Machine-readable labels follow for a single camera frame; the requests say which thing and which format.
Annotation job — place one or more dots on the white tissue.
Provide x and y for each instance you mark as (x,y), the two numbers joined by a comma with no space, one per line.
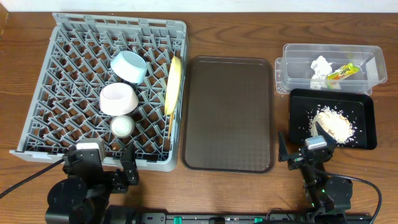
(321,69)

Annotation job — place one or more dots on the clear plastic waste bin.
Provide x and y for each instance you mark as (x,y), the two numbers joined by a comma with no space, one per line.
(293,70)

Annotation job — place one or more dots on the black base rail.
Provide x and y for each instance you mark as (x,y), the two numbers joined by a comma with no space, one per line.
(217,218)

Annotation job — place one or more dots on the light blue bowl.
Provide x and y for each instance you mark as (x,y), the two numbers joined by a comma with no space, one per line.
(129,66)

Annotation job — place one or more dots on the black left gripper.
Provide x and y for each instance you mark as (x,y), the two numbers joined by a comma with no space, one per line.
(104,170)

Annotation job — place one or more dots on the yellow round plate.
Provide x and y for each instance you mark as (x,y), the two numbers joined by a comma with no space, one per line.
(173,85)

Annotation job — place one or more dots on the pink bowl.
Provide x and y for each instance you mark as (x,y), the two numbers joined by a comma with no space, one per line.
(117,99)

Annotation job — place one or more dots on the grey dishwasher rack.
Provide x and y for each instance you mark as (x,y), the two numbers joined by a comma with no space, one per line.
(65,105)

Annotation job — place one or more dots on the dark brown serving tray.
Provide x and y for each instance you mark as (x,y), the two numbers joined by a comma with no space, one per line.
(229,124)

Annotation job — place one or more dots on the black waste tray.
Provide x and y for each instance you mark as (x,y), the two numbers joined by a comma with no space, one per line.
(358,109)

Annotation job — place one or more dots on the white cup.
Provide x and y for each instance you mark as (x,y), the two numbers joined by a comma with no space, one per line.
(122,126)

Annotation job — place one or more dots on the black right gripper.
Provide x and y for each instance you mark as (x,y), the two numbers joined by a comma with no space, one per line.
(295,162)

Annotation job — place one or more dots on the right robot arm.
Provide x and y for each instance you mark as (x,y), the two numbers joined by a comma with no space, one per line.
(330,195)

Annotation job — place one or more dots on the wooden chopstick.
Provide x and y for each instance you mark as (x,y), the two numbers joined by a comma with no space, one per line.
(171,121)
(169,134)

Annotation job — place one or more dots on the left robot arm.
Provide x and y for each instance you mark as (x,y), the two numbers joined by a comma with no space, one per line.
(83,197)

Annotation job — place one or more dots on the spilled rice food scraps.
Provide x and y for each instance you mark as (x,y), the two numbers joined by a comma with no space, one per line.
(336,123)

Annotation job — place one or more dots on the green snack wrapper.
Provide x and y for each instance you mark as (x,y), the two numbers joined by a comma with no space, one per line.
(343,72)

